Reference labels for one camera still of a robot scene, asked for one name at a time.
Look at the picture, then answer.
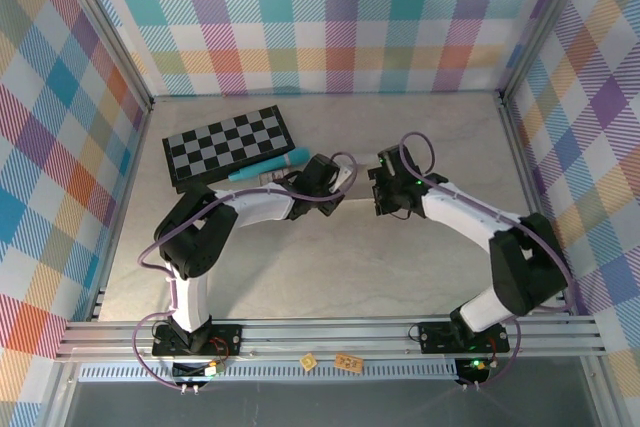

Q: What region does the teal marker pen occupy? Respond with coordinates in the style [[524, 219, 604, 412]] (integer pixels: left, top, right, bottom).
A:
[[228, 147, 311, 183]]

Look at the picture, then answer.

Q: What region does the black and grey chessboard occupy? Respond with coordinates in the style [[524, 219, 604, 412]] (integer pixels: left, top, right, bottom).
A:
[[161, 105, 296, 195]]

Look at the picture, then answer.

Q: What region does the oblong wooden number tag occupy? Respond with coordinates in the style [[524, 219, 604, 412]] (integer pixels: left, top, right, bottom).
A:
[[333, 353, 363, 373]]

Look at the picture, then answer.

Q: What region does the small black controller board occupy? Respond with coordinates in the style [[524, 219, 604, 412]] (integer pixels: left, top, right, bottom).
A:
[[454, 357, 491, 382], [172, 360, 225, 382]]

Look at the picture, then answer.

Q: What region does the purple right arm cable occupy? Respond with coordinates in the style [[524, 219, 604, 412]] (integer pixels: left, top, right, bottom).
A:
[[399, 131, 576, 392]]

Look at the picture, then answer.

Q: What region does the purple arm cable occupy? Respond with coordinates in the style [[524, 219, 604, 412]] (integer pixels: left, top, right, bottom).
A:
[[132, 151, 360, 392], [399, 131, 576, 392]]

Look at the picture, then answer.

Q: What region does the aluminium side rail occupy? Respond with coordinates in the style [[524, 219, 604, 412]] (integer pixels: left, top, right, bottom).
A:
[[497, 91, 576, 318], [87, 106, 151, 323]]

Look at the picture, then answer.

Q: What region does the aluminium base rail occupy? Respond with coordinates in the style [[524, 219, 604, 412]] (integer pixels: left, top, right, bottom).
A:
[[54, 315, 609, 363]]

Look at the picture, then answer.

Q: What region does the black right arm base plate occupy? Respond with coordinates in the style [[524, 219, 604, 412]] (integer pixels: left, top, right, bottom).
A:
[[417, 320, 511, 354]]

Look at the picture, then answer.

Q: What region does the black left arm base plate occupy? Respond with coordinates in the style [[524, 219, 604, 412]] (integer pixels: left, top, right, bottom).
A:
[[151, 322, 244, 358]]

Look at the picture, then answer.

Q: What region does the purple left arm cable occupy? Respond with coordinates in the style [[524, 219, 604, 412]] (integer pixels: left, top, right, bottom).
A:
[[132, 151, 360, 392]]

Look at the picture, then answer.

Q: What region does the white slotted cable duct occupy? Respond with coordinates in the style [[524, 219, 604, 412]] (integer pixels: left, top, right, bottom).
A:
[[77, 359, 461, 383]]

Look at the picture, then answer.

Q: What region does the aluminium frame post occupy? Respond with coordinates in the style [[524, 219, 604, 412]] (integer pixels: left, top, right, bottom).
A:
[[49, 0, 154, 113], [499, 0, 596, 103]]

